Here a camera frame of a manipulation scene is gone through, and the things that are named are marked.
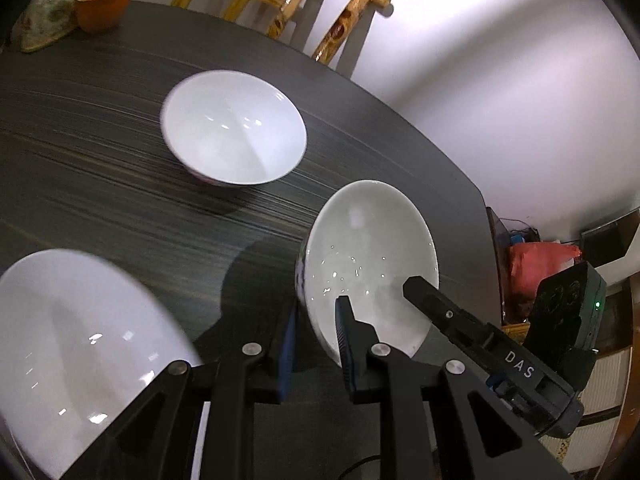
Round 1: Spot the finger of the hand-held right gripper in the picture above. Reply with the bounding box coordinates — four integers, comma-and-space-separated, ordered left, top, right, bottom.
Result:
402, 276, 501, 358

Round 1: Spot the dark wall screen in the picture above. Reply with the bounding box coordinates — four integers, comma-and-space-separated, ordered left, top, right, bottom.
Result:
580, 217, 633, 267

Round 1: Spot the floral ceramic teapot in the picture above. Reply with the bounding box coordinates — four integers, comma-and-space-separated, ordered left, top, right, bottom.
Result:
10, 0, 126, 53

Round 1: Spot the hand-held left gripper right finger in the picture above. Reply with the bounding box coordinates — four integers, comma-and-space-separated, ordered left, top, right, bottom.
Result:
334, 295, 573, 480

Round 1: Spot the white bowl with leaf print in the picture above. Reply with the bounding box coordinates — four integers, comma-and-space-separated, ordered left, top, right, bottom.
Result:
295, 180, 440, 361

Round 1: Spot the red plastic bag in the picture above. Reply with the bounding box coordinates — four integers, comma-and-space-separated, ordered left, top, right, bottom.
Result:
507, 241, 583, 311

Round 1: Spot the small pink floral bowl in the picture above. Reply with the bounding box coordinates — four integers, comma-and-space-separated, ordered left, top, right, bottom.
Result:
160, 70, 308, 188

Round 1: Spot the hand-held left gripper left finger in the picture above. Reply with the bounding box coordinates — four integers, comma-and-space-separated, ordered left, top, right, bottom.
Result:
92, 300, 301, 480

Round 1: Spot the large white plate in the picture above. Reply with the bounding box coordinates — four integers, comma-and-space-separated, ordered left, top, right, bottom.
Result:
0, 249, 203, 480

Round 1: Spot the orange lidded cup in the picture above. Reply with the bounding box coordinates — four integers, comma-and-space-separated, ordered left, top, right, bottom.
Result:
74, 0, 137, 35

